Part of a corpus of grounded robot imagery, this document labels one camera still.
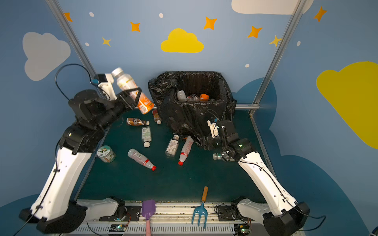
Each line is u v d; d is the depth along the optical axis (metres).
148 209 0.76
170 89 0.81
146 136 1.02
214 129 0.62
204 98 0.92
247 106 1.15
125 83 0.51
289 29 0.77
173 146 0.96
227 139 0.53
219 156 0.93
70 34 0.77
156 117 1.12
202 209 0.75
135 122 1.08
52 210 0.36
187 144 0.97
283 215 0.37
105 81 0.47
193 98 0.89
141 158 0.90
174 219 0.74
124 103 0.48
